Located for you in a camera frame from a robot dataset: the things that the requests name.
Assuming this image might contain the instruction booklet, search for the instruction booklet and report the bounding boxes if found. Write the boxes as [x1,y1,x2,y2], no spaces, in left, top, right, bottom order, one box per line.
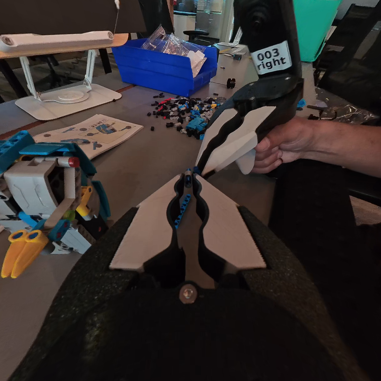
[32,114,144,161]

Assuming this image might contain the white tablet stand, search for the white tablet stand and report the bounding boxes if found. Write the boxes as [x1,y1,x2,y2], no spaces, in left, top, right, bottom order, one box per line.
[0,30,130,121]

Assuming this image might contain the blue brick beam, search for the blue brick beam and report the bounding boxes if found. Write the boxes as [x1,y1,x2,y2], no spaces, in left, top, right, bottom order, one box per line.
[174,193,192,230]

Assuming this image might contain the black office chair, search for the black office chair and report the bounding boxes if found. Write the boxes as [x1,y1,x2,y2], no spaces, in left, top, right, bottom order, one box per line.
[182,29,209,45]
[313,3,381,114]

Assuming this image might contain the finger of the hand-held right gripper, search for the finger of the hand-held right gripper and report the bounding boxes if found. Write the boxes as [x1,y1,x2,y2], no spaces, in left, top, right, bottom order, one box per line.
[195,109,239,168]
[201,106,277,179]

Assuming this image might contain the person's right hand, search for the person's right hand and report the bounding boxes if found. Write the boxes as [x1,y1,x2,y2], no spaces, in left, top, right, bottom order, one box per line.
[252,116,317,174]

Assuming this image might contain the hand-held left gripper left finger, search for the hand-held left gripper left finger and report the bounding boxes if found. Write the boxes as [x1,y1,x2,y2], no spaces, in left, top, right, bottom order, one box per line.
[109,173,186,272]

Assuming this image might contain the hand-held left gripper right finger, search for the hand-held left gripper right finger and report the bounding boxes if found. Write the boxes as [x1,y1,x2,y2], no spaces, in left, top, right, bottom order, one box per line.
[192,173,267,274]

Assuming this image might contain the black perforated wrist rest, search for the black perforated wrist rest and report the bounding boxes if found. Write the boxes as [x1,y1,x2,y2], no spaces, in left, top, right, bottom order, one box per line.
[267,161,381,381]

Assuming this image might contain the black screen panel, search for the black screen panel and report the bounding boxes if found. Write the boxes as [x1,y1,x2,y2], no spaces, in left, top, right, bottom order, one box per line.
[0,0,148,36]

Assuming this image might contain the pile of toy brick parts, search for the pile of toy brick parts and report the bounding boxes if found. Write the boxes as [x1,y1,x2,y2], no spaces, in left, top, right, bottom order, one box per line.
[147,92,227,141]

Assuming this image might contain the toy brick robot model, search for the toy brick robot model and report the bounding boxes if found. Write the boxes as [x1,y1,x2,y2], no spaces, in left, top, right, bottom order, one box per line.
[0,130,111,279]

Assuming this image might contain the blue storage bin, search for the blue storage bin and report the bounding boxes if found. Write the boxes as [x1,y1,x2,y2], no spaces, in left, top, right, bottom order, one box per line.
[112,37,220,97]

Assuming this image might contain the crumpled clear plastic sheet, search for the crumpled clear plastic sheet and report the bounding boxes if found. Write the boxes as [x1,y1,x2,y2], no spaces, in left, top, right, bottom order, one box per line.
[307,86,381,125]

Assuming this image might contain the clear plastic bags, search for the clear plastic bags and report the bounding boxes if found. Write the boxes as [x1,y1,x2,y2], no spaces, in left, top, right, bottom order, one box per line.
[140,25,208,78]

